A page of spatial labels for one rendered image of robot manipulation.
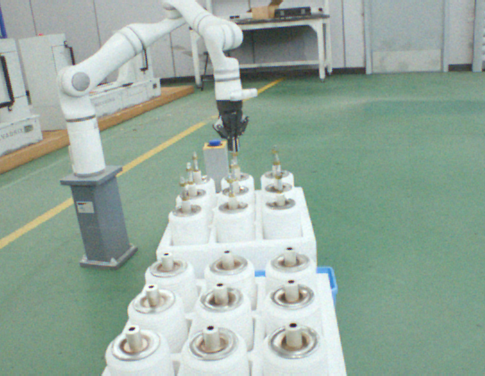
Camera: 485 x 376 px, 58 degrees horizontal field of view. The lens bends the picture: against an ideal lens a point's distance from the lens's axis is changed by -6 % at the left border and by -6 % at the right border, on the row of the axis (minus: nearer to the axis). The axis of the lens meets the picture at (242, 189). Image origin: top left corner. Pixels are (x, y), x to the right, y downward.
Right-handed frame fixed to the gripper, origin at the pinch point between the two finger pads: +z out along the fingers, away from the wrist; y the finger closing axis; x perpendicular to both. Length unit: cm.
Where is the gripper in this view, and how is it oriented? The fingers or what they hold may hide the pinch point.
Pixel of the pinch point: (233, 145)
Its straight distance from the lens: 135.5
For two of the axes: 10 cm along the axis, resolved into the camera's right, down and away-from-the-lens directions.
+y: -7.1, 2.9, -6.4
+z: 0.9, 9.4, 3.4
